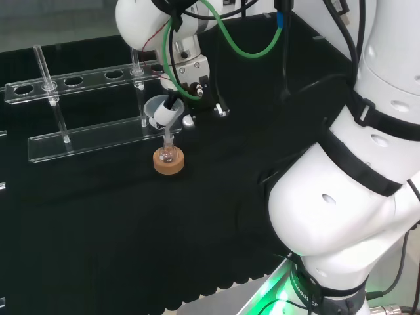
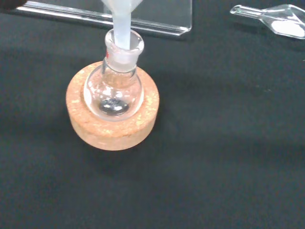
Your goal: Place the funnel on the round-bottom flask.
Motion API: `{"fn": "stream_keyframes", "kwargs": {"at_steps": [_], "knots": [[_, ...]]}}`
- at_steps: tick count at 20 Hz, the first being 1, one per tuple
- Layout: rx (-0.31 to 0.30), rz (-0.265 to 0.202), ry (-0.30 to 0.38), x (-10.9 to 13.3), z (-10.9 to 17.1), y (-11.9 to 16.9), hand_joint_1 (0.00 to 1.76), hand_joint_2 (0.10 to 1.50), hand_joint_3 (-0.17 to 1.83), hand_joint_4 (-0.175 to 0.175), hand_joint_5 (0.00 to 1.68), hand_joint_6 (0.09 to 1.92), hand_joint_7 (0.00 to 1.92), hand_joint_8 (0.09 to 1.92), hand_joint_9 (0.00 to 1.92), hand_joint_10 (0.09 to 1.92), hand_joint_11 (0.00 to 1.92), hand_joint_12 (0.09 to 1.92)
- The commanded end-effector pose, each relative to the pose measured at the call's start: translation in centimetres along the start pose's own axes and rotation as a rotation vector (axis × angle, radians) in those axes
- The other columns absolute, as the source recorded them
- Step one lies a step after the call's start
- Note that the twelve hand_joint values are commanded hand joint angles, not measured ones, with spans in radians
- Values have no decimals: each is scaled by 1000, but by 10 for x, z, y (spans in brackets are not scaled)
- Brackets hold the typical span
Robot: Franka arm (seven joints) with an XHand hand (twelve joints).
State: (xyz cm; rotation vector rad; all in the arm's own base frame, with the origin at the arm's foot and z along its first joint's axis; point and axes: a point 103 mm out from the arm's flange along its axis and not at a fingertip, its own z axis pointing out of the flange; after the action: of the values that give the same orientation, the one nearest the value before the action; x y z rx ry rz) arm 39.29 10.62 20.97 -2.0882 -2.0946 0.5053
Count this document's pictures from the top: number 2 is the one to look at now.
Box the small glass round-bottom flask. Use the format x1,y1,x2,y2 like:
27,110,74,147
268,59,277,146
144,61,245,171
83,28,145,123

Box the glass weighing funnel with powder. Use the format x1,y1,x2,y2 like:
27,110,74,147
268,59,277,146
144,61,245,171
229,4,305,40

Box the black bench cloth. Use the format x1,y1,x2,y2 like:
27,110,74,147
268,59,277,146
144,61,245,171
0,0,305,229

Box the cork ring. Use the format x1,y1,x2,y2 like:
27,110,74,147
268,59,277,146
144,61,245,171
65,61,160,152

